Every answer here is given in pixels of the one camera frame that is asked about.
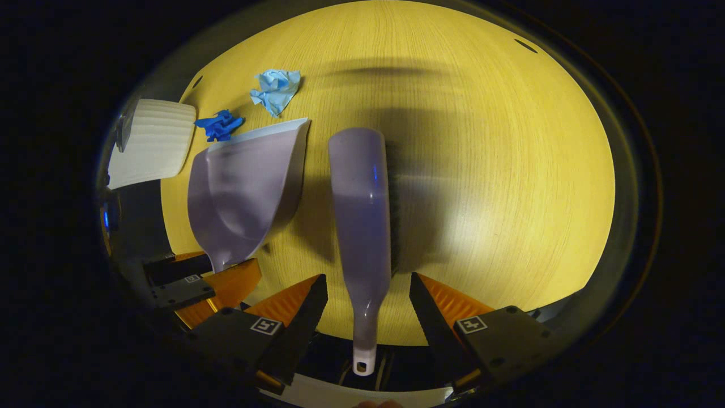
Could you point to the white ribbed garbage bin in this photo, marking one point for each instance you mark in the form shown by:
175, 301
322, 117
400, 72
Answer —
153, 141

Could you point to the lilac plastic dustpan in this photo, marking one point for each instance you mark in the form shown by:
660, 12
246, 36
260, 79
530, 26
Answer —
243, 187

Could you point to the small lilac broom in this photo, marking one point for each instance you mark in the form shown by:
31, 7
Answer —
362, 226

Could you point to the dark blue paper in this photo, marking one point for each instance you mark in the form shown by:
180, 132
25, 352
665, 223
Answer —
220, 126

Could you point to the light blue paper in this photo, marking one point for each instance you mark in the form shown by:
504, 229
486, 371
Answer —
276, 90

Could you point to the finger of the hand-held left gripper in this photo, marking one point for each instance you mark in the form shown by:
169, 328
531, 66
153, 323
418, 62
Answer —
181, 292
178, 270

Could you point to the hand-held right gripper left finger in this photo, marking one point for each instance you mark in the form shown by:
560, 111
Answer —
303, 323

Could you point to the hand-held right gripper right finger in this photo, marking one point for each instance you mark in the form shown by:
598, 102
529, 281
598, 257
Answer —
433, 323

